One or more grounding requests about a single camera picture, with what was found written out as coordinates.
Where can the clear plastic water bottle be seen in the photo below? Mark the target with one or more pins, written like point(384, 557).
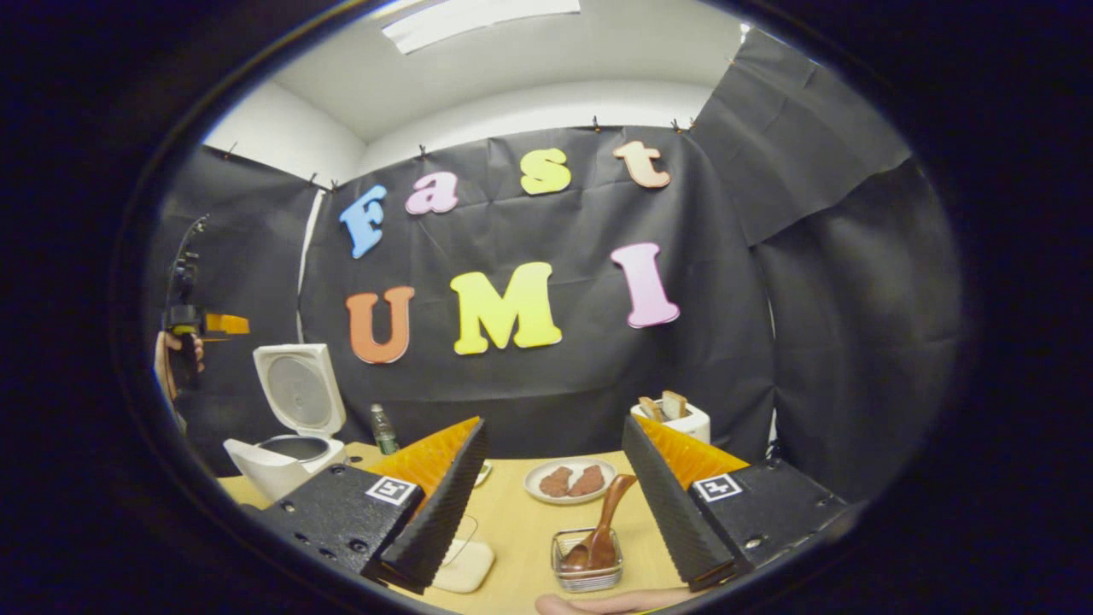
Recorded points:
point(383, 434)

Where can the toast slice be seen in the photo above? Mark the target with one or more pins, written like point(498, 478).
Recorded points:
point(675, 404)
point(651, 410)

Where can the white rice cooker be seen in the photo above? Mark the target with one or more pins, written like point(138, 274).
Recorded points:
point(299, 401)

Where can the clear plastic tray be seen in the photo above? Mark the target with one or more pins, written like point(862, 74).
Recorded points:
point(465, 559)

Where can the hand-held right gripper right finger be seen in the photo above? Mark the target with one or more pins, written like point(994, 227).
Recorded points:
point(675, 512)

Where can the brown wooden spoon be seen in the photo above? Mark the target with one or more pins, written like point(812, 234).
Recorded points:
point(602, 530)

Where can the white toaster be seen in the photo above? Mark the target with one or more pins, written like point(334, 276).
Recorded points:
point(692, 423)

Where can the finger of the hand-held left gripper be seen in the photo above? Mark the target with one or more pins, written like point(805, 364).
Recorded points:
point(226, 325)

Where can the brown meat piece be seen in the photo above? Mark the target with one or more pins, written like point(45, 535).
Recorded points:
point(555, 483)
point(587, 481)

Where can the round white plate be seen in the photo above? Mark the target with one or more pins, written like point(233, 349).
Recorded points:
point(534, 485)

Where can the black backdrop cloth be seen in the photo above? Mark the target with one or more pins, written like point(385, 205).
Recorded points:
point(555, 384)

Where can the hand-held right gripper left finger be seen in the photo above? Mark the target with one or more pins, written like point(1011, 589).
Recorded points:
point(444, 504)

